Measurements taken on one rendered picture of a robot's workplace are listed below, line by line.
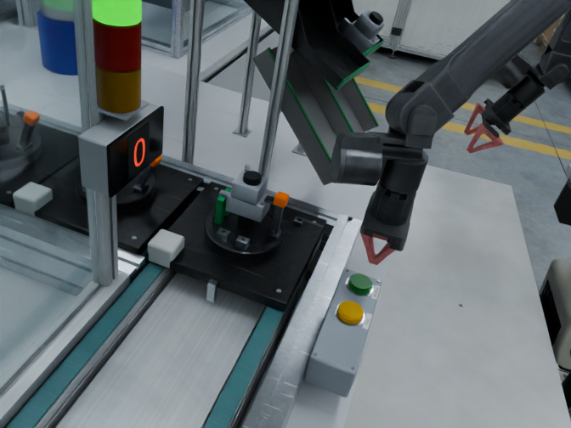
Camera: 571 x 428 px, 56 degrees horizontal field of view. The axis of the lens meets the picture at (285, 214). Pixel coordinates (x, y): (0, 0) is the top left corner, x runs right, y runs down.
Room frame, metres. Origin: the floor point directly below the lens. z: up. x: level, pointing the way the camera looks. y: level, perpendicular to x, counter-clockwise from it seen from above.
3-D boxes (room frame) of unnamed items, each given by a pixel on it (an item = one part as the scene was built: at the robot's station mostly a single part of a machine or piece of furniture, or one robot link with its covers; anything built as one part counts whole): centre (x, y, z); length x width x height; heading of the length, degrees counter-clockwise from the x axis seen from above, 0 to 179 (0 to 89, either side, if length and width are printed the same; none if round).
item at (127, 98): (0.56, 0.22, 1.28); 0.05 x 0.05 x 0.05
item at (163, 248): (0.65, 0.18, 0.97); 0.05 x 0.05 x 0.04; 78
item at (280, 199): (0.71, 0.02, 1.04); 0.04 x 0.02 x 0.08; 78
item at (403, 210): (0.66, -0.15, 1.13); 0.10 x 0.07 x 0.07; 169
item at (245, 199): (0.72, 0.07, 1.06); 0.08 x 0.04 x 0.07; 78
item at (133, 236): (0.78, 0.31, 1.01); 0.24 x 0.24 x 0.13; 78
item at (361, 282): (0.66, -0.14, 0.96); 0.04 x 0.04 x 0.02
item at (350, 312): (0.60, -0.13, 0.96); 0.04 x 0.04 x 0.02
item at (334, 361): (0.60, -0.13, 0.93); 0.21 x 0.07 x 0.06; 168
